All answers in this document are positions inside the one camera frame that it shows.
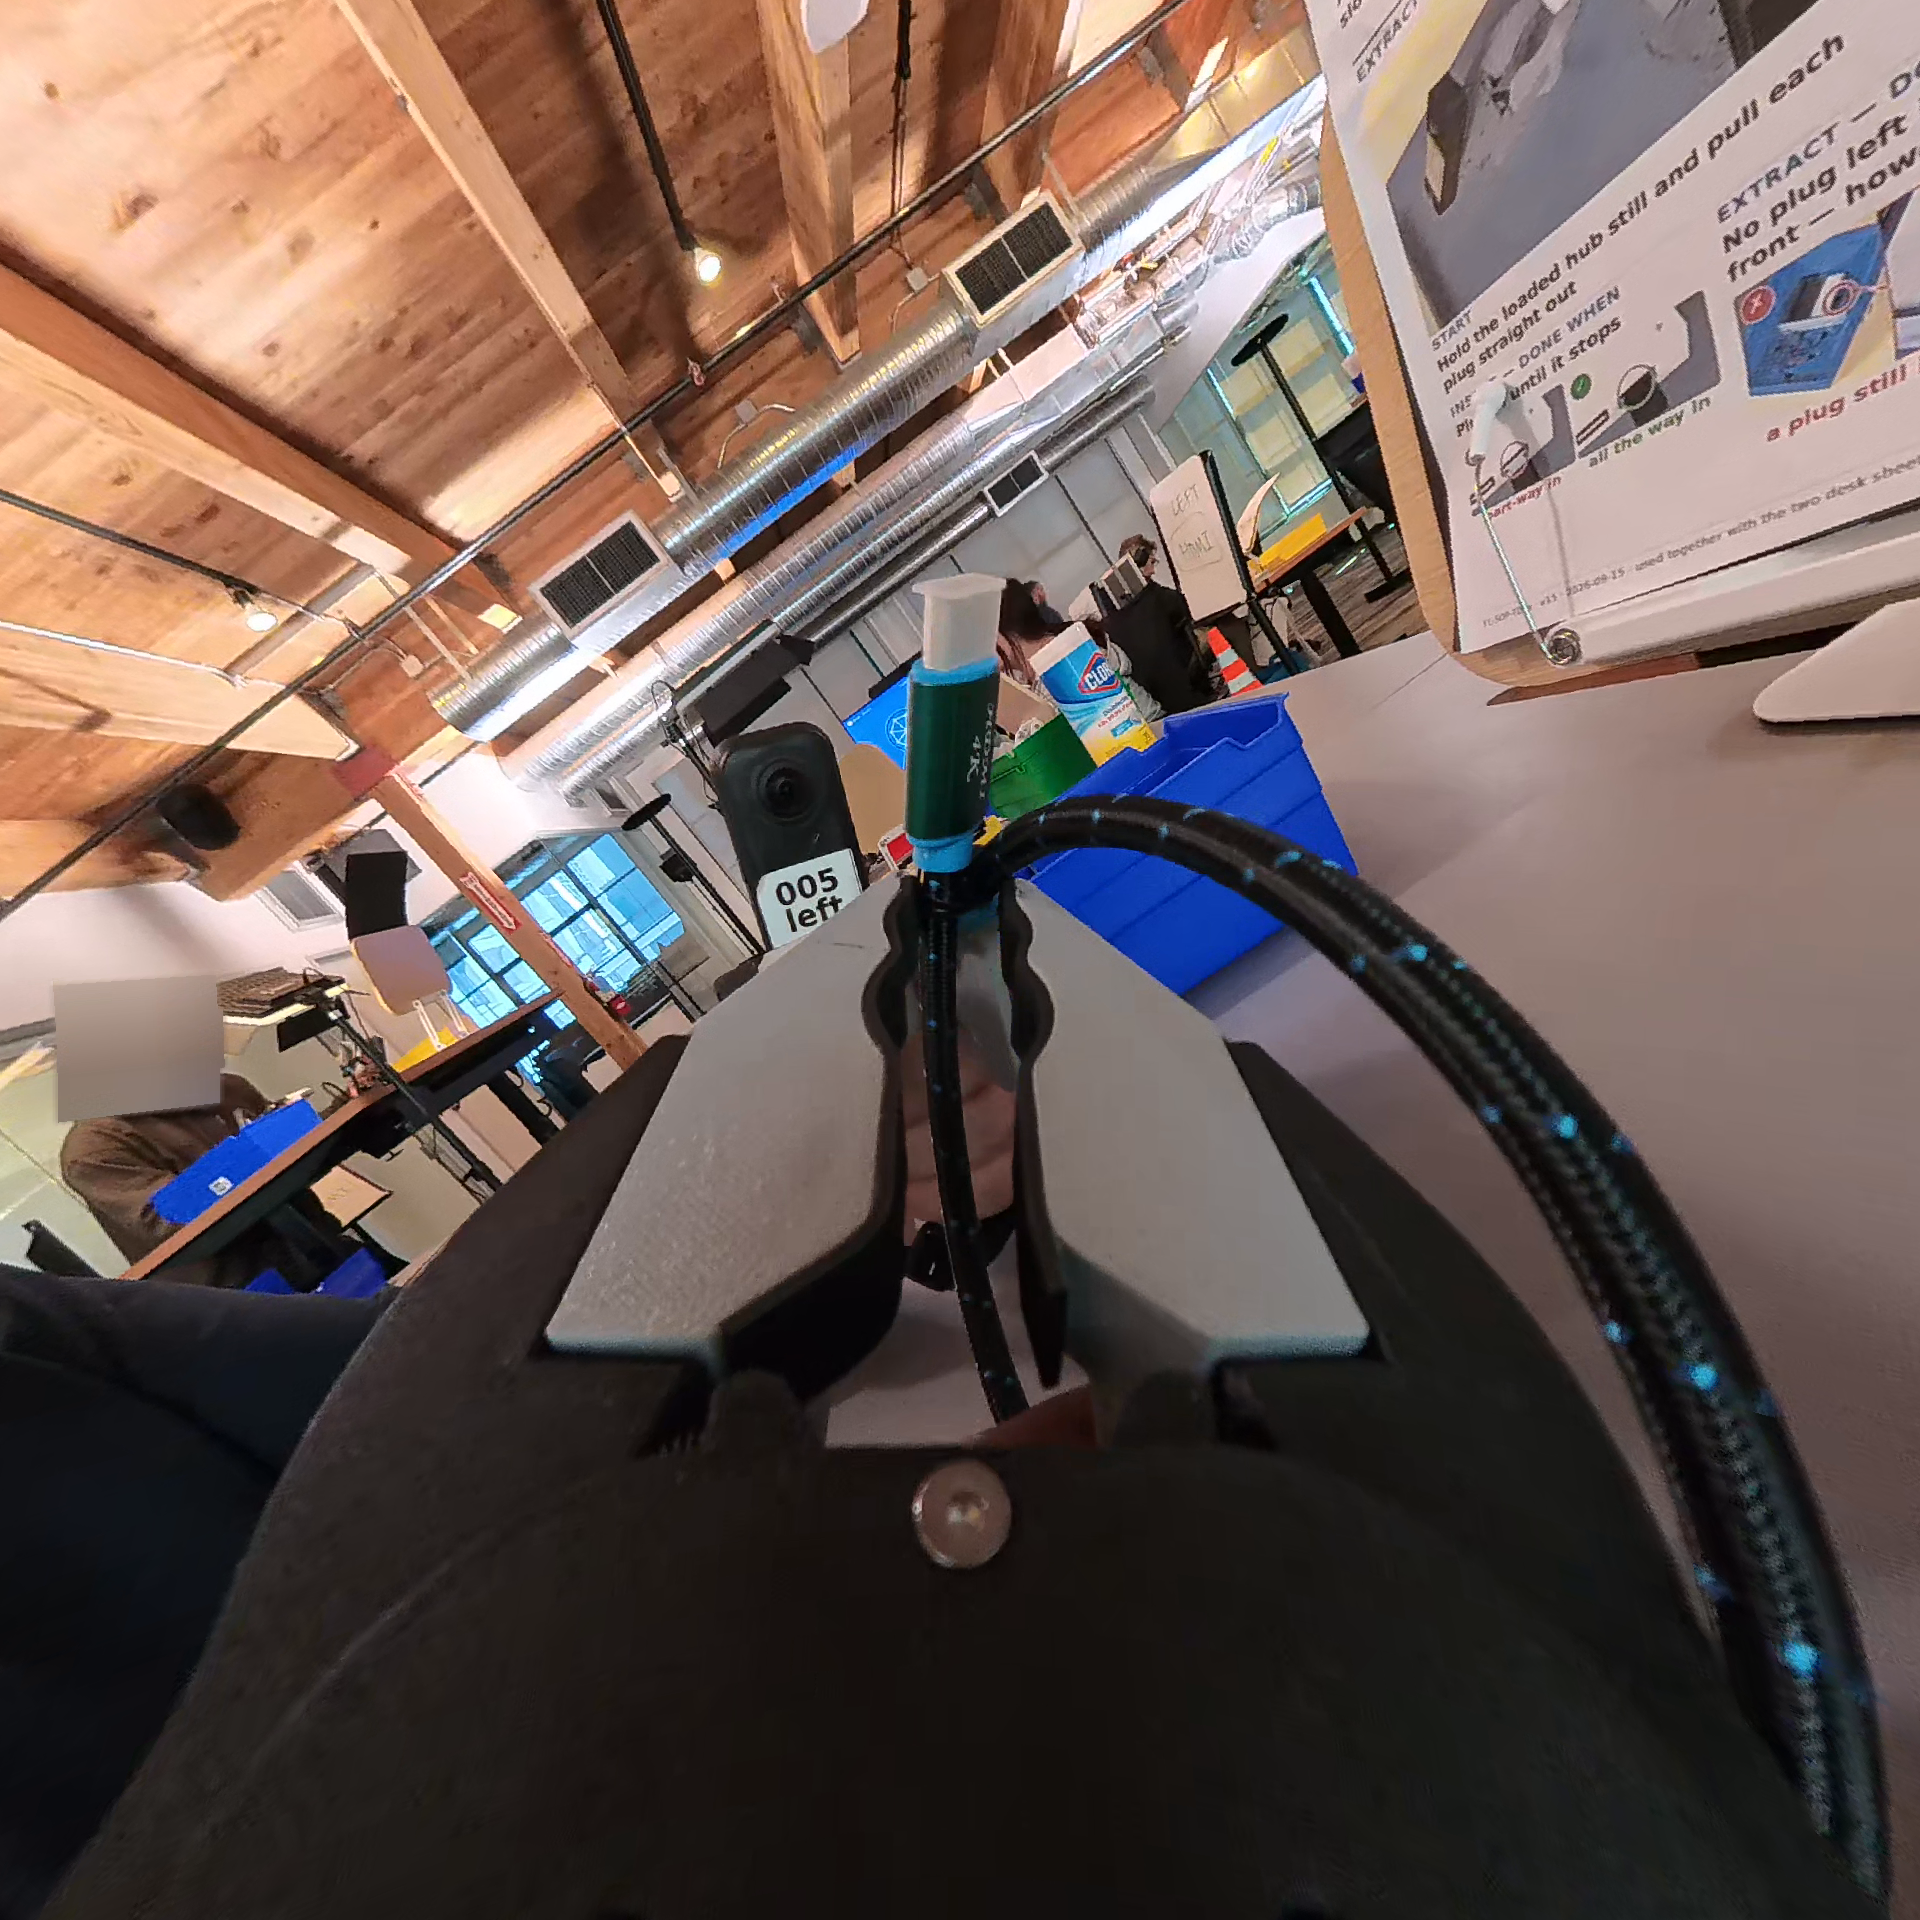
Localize black studio light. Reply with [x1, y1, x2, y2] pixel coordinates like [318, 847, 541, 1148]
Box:
[665, 632, 814, 746]

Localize blue plastic bin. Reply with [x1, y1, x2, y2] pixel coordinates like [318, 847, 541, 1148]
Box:
[1030, 695, 1361, 1003]

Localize black braided cable green plugs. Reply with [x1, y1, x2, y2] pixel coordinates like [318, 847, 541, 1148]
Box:
[905, 574, 1893, 1915]

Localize black leg standing desk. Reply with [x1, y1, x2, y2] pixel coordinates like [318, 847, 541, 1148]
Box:
[119, 995, 565, 1286]

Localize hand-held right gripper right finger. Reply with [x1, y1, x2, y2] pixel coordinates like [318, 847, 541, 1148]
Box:
[1002, 881, 1373, 1389]

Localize wipes canister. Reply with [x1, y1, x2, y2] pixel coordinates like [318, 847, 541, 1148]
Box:
[1035, 628, 1159, 754]

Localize person's left hand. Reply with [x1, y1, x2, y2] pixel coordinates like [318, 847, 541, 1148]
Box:
[969, 1055, 1025, 1228]

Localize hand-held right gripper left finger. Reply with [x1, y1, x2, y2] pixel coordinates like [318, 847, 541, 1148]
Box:
[546, 874, 918, 1402]

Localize silver ventilation duct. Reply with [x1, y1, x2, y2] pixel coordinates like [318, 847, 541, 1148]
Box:
[427, 133, 1327, 795]

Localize green plastic bin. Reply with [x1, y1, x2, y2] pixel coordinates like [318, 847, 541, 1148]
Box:
[982, 716, 1100, 822]

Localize wooden post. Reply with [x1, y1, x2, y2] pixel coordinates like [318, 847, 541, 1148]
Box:
[371, 770, 652, 1078]

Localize printed instruction sheet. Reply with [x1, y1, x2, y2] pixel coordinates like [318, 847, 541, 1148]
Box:
[1303, 0, 1920, 655]

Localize blue storage bin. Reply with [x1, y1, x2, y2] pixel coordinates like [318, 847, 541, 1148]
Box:
[146, 1098, 329, 1228]

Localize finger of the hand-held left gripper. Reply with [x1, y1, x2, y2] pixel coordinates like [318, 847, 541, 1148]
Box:
[954, 914, 1025, 1086]

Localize tan and black panel stand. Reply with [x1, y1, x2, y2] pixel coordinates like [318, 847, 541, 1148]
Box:
[342, 844, 454, 1026]

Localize whiteboard easel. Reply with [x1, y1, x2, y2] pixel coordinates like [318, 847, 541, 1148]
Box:
[1144, 446, 1250, 620]

